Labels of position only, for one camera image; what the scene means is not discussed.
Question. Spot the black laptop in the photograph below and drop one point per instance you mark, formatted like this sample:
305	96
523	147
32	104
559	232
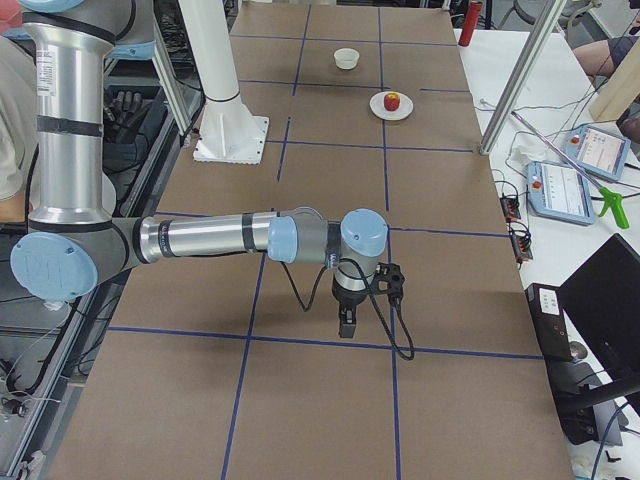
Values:
601	299

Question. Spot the white plate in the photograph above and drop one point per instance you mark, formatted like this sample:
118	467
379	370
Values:
377	108

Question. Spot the aluminium frame post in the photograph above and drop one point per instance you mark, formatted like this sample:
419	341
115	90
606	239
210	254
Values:
533	47

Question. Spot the near teach pendant tablet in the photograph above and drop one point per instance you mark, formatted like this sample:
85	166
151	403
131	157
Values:
559	192

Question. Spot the red yellow apple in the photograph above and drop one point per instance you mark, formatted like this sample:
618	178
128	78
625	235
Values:
391	101

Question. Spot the white tissue pack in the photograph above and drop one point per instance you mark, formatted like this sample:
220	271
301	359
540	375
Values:
531	153

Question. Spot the far teach pendant tablet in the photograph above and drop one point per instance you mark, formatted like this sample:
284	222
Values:
598	151

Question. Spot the orange black connector board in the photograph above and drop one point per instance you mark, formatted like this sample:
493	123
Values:
510	206

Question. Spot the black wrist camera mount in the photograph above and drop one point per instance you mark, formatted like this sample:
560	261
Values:
389	280

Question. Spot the red cylinder bottle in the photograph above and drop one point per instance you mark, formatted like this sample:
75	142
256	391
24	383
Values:
470	22

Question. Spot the teach pendant tablet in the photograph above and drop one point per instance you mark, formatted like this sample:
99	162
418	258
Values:
598	151
559	192

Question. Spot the black box with label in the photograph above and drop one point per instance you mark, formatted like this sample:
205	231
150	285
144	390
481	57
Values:
548	318

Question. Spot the white bowl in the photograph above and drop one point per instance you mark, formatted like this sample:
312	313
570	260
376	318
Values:
346	58

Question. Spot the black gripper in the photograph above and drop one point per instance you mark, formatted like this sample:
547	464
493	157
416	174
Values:
348	300

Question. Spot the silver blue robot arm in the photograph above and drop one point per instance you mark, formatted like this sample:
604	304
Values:
74	243

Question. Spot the standing person white shirt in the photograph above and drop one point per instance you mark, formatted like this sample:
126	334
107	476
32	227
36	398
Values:
19	138

